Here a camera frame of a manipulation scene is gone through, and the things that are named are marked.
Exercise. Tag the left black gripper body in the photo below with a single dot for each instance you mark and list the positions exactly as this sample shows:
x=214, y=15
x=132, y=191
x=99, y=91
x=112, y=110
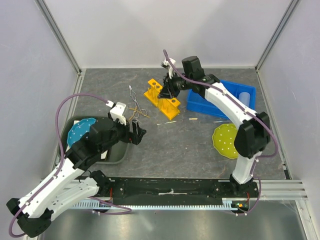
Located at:
x=122, y=132

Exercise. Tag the metal crucible tongs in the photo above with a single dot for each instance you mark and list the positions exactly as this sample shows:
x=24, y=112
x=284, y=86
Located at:
x=134, y=97

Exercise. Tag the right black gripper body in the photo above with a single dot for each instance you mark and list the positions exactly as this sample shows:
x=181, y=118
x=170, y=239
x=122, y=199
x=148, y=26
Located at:
x=179, y=82

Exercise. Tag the yellow test tube rack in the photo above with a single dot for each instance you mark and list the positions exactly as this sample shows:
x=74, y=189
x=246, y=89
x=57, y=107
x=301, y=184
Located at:
x=162, y=104

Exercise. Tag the blue plastic bin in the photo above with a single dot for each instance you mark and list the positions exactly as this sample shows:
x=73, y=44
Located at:
x=196, y=103

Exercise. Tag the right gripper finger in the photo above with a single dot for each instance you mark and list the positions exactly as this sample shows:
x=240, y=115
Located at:
x=170, y=92
x=164, y=93

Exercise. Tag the plastic wash bottle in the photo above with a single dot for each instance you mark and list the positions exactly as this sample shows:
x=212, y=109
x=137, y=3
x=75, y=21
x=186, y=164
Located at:
x=245, y=97

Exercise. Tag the slotted cable duct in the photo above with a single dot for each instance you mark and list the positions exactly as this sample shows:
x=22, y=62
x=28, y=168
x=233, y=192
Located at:
x=90, y=204

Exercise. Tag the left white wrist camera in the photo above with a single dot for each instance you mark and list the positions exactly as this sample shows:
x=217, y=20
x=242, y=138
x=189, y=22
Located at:
x=118, y=113

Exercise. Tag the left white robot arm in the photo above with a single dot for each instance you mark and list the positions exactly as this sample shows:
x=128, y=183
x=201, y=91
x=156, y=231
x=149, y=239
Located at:
x=87, y=140

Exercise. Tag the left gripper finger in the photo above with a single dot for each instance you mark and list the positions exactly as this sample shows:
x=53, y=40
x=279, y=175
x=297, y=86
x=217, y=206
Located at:
x=135, y=127
x=137, y=139

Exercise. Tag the blue dotted plate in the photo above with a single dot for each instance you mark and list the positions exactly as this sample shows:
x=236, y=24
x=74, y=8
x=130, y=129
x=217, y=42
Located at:
x=79, y=129

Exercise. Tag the dark green tray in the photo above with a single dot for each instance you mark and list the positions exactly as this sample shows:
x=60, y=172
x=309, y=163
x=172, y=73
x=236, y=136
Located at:
x=113, y=156

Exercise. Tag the green dotted plate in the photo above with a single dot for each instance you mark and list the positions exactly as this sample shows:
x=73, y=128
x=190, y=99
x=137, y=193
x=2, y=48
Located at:
x=223, y=140

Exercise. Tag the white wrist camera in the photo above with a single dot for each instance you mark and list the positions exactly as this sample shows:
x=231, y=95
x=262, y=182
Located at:
x=165, y=64
x=118, y=113

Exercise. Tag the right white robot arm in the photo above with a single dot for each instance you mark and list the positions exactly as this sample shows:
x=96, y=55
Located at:
x=253, y=133

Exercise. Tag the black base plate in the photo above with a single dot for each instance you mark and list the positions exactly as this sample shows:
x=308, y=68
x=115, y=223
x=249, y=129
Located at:
x=173, y=191

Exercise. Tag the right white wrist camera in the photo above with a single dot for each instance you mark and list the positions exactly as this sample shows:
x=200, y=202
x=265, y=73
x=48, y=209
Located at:
x=165, y=64

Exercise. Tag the glass stirring rod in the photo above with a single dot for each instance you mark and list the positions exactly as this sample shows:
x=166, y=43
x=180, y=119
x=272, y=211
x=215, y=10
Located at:
x=164, y=123

